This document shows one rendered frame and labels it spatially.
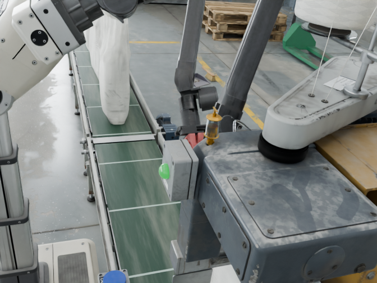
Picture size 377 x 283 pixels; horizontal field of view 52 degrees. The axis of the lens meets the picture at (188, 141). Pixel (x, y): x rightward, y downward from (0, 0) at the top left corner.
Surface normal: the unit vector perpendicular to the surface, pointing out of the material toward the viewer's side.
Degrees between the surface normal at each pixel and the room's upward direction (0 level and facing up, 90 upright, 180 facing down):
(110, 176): 0
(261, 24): 69
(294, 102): 0
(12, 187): 90
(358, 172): 0
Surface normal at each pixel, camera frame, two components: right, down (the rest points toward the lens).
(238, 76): 0.07, 0.15
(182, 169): 0.30, 0.51
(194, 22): -0.03, -0.16
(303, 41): 0.32, 0.28
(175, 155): 0.10, -0.86
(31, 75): -0.08, 0.84
